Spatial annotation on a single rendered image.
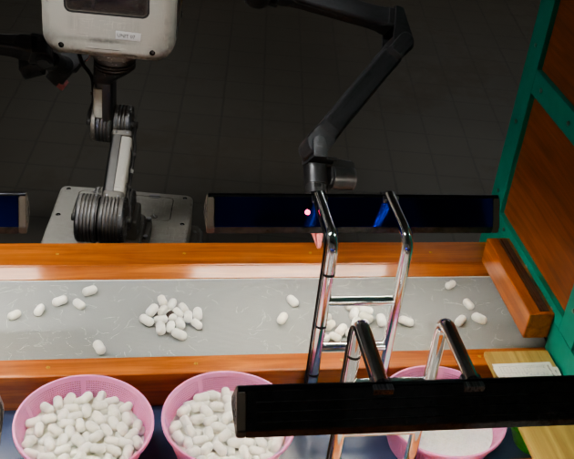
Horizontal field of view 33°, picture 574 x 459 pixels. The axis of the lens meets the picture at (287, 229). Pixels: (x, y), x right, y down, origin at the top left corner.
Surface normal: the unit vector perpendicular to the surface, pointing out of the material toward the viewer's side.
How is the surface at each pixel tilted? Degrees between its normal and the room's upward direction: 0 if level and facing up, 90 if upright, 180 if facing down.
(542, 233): 90
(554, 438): 0
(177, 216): 1
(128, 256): 0
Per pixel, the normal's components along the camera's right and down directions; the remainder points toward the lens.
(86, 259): 0.10, -0.83
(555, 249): -0.98, 0.00
